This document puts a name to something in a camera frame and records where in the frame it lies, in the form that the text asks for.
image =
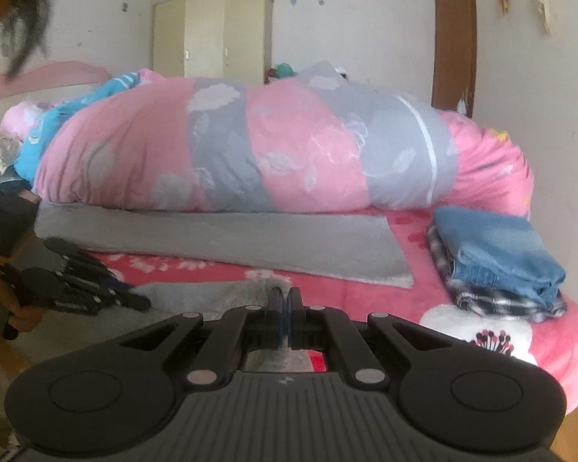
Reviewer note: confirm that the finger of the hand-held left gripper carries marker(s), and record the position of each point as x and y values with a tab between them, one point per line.
101	273
125	304

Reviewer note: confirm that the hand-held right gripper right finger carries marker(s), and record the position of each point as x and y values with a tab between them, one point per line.
296	317

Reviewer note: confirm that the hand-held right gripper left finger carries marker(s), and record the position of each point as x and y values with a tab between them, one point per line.
275	313

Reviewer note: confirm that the grey fleece pants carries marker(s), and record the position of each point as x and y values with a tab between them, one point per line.
245	240

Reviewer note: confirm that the person's left hand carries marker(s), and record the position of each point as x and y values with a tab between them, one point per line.
26	320

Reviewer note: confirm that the dark navy garment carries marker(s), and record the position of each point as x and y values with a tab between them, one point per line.
5	192

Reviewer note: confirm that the pink floral blanket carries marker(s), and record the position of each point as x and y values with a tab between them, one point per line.
414	269

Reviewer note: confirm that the pink grey floral quilt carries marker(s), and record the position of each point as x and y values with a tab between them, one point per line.
269	154

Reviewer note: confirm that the folded plaid shirt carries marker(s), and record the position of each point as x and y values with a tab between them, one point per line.
491	303

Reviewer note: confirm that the pink headboard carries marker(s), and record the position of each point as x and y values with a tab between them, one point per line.
53	77

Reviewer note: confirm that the folded blue jeans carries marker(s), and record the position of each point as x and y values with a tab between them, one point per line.
496	245

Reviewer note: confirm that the teal plush toy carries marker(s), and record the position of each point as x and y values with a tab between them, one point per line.
284	71

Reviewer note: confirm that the cream wardrobe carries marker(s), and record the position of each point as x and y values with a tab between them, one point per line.
212	38

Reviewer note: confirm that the person's dark hair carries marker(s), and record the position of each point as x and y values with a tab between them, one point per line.
29	14

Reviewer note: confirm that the brown door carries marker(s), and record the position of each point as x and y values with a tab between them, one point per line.
455	43

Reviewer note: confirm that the yellow hanging cloth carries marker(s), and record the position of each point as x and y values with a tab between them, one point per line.
504	0

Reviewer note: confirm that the cream hanging cloth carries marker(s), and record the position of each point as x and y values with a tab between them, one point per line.
544	5

